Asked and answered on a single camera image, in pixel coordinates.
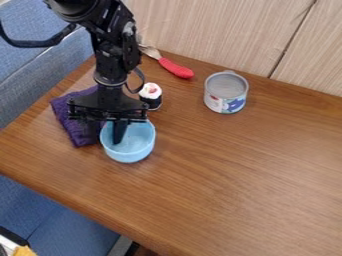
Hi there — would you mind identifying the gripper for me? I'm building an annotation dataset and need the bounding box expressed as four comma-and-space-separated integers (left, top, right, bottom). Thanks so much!
65, 83, 151, 146

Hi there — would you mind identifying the blue bowl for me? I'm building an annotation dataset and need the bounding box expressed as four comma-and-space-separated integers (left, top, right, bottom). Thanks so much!
97, 119, 158, 165

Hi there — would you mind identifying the purple cloth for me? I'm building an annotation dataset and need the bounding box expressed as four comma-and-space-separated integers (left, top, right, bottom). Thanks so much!
48, 84, 109, 149

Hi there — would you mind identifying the toy sushi roll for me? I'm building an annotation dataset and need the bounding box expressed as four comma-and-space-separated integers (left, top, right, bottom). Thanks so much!
136, 81, 165, 112

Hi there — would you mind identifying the silver can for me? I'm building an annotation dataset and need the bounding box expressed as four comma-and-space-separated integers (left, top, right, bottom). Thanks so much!
201, 69, 250, 115

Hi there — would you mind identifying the red handled tool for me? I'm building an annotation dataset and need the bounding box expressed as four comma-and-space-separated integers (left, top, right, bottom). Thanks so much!
137, 43, 197, 80

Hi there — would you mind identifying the black cable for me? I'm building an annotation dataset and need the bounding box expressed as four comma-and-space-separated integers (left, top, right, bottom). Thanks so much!
0, 19, 79, 49

